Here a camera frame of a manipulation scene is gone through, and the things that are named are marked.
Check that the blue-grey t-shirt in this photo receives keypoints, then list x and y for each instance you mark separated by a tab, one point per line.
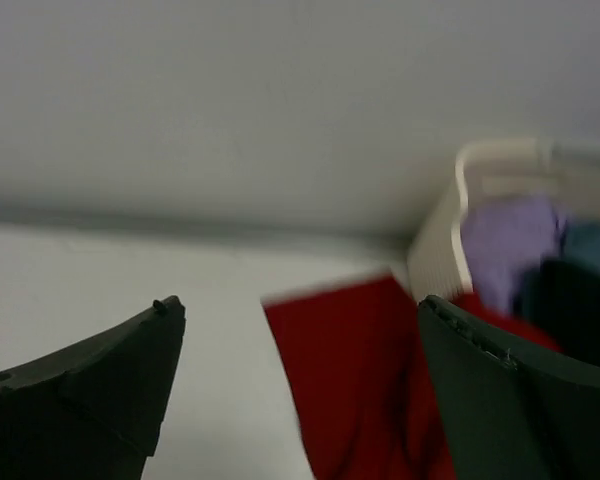
581	243

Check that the red t-shirt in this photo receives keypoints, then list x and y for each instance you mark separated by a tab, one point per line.
360	381

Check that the cream laundry basket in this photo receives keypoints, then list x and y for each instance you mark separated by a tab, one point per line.
567	171

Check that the purple t-shirt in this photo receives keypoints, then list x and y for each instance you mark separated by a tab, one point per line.
503	240

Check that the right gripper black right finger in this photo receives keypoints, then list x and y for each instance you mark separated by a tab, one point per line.
510	408

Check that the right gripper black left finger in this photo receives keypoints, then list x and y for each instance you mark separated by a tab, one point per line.
94	409

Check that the black t-shirt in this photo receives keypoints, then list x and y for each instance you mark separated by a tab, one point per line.
562	298

